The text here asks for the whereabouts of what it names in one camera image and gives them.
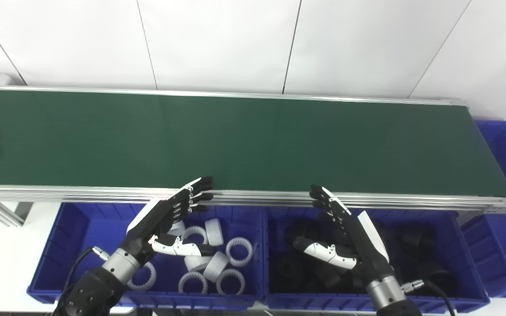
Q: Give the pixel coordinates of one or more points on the aluminium conveyor support leg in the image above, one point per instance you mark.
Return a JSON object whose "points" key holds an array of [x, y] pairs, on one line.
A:
{"points": [[2, 213]]}

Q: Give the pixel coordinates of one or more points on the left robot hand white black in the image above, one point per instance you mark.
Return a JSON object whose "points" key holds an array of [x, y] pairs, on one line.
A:
{"points": [[156, 219]]}

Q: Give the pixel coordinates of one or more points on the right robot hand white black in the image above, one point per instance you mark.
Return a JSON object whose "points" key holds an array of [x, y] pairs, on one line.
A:
{"points": [[369, 241]]}

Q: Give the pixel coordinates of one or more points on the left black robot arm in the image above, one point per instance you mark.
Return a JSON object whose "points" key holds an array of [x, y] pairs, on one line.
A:
{"points": [[86, 294]]}

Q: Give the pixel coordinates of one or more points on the green conveyor belt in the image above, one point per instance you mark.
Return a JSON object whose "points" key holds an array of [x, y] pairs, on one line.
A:
{"points": [[279, 140], [257, 198]]}

